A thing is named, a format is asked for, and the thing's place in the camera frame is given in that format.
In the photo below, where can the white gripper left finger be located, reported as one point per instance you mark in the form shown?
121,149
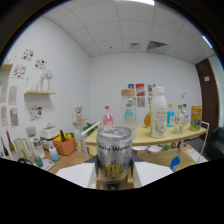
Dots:
78,173

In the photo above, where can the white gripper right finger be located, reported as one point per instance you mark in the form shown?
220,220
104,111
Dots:
151,171

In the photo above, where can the silver black soda water can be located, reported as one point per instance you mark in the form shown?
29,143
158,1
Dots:
114,153

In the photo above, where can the orange box with fruit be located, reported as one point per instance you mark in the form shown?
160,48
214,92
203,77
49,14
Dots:
65,146

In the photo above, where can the small pale blue bottle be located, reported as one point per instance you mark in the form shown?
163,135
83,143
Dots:
54,154

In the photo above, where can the two-tier wooden shelf rack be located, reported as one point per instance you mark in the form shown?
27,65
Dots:
143,135

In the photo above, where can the orange white book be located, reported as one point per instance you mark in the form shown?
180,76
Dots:
192,151

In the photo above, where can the green potted plant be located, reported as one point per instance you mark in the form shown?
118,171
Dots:
89,127

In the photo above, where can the amber liquid round bottle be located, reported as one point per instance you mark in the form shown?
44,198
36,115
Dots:
147,119

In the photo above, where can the clear bottle with green cap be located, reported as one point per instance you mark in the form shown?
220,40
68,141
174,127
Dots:
179,123

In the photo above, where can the large white plastic bottle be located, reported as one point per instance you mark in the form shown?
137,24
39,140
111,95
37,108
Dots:
159,115

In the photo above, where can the slim light blue bottle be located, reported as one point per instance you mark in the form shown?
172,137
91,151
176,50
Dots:
170,117

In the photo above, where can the pink liquid bottle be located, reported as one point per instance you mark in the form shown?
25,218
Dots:
107,119

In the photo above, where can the pale green pitcher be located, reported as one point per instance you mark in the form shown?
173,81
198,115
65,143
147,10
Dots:
19,148

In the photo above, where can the small clear water bottle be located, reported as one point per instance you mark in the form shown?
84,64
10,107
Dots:
185,115

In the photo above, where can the black office chair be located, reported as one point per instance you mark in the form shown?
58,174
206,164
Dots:
215,146

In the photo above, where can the yellow printed drink can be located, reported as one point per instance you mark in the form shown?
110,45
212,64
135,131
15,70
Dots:
196,118

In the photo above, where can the dark wine bottle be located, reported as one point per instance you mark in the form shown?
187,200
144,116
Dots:
11,145

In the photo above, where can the tall glass jar wooden lid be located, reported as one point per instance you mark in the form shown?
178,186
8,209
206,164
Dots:
128,100

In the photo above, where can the brown wooden door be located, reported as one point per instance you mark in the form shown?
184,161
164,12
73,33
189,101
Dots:
206,96

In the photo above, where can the small wall shelf with flowers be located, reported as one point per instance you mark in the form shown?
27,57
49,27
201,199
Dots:
80,120

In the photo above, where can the red white wall poster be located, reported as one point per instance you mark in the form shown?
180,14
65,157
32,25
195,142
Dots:
140,90

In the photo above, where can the blue wall poster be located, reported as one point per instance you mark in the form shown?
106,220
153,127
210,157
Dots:
131,86

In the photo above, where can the wooden wall shelf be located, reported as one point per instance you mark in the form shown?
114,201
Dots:
39,93

